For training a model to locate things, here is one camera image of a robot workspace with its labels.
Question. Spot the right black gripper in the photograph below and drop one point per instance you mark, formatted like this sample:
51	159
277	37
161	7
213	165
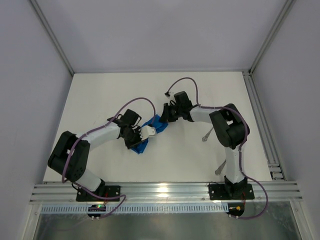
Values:
167	114

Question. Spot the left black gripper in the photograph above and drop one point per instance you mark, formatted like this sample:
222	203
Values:
136	142

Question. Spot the blue satin napkin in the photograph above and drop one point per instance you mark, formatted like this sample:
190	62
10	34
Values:
159	127

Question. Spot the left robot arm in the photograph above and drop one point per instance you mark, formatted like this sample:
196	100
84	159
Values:
70	155

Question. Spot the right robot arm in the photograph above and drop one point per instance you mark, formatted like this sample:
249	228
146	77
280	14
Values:
230	129

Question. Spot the silver fork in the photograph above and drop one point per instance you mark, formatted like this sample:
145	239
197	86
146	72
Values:
205	138

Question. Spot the silver table knife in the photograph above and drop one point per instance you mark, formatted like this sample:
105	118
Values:
219	170

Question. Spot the left controller board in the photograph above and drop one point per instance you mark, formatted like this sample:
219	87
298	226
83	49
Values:
96	211

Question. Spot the controller board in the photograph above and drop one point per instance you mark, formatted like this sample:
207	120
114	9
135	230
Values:
235	210
96	211

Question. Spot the right controller board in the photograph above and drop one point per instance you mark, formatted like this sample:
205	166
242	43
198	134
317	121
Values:
235	210

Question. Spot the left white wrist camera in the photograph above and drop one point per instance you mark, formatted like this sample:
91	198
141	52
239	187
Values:
147	132

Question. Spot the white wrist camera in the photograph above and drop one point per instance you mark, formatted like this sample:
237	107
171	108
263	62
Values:
169	94
147	132

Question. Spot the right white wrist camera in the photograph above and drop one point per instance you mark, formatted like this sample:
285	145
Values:
169	94

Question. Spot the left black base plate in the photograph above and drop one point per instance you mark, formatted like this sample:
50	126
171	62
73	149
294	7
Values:
111	193

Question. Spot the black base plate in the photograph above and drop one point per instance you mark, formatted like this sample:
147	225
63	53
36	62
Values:
111	193
217	191

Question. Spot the slotted grey cable duct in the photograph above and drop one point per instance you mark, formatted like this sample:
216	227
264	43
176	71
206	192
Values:
139	208

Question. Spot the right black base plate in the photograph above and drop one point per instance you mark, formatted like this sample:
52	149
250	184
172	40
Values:
217	191

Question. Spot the aluminium front rail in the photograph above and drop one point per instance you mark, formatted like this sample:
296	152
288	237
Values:
168	192

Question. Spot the right aluminium side rail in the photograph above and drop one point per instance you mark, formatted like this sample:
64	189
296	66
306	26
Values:
269	146

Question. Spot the left aluminium frame post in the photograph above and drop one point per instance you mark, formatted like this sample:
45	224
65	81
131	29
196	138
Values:
51	35

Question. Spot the aluminium frame post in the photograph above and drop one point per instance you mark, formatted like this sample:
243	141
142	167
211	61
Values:
51	35
272	33

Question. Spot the right aluminium frame post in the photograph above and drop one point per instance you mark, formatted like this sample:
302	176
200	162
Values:
272	33

